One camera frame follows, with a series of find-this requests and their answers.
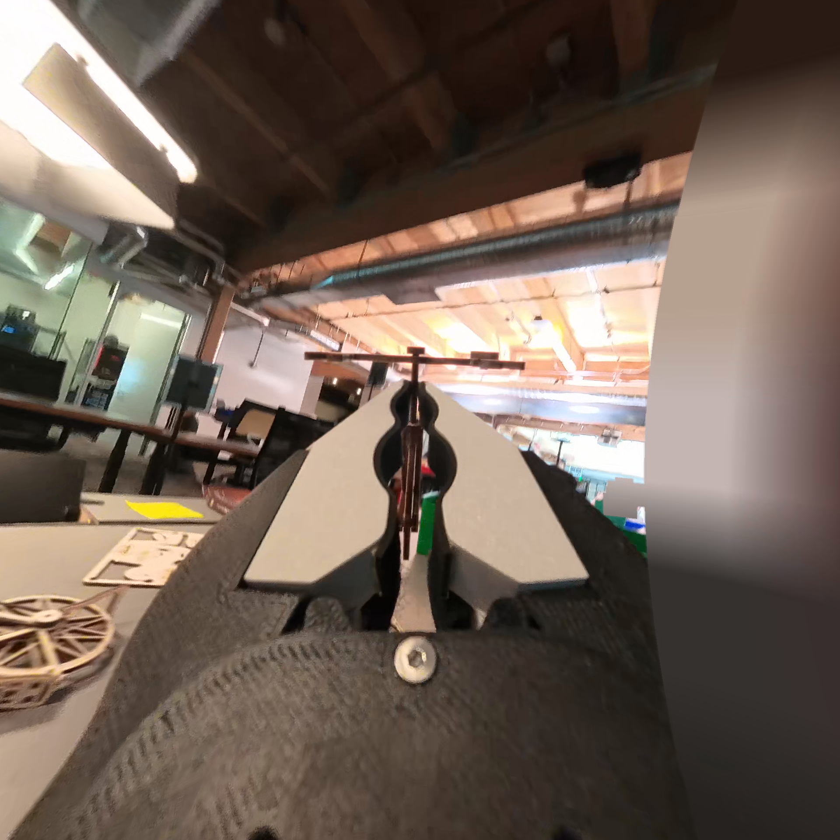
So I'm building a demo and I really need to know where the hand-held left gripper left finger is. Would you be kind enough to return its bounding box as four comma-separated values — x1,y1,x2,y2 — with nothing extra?
241,381,410,634

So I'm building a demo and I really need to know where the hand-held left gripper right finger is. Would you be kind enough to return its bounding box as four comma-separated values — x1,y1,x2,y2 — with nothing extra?
419,381,591,634

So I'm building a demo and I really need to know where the wooden sheet with small parts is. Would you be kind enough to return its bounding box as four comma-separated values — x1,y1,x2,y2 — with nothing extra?
82,527,207,588

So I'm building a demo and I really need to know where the black mesh office chair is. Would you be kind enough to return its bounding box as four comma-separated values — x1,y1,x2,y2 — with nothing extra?
252,407,342,490

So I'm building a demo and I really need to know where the green plastic bin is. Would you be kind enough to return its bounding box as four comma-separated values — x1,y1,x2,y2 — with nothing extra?
416,492,439,559

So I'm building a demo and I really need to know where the dark brown product box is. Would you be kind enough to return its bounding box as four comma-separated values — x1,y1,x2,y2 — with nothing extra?
200,482,253,516

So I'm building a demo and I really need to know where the tan backed chair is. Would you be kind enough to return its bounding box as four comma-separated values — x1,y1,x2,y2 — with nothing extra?
230,399,283,447

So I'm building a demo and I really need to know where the yellow sticky note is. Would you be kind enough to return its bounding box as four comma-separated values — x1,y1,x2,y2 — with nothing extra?
125,500,206,521

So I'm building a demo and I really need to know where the brown long desk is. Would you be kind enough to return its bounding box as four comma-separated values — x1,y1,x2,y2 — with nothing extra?
0,390,263,496

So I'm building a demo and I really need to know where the black flat case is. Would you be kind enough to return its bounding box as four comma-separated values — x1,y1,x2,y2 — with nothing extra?
0,449,86,524

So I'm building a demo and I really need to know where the ceiling light panel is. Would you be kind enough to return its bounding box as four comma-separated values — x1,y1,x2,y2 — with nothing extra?
0,0,201,231

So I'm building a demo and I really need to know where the silver ceiling duct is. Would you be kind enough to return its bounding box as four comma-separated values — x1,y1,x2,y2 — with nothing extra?
315,200,680,290

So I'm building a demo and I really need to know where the wooden bicycle model frame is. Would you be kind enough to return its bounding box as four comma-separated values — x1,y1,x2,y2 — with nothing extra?
0,587,122,713

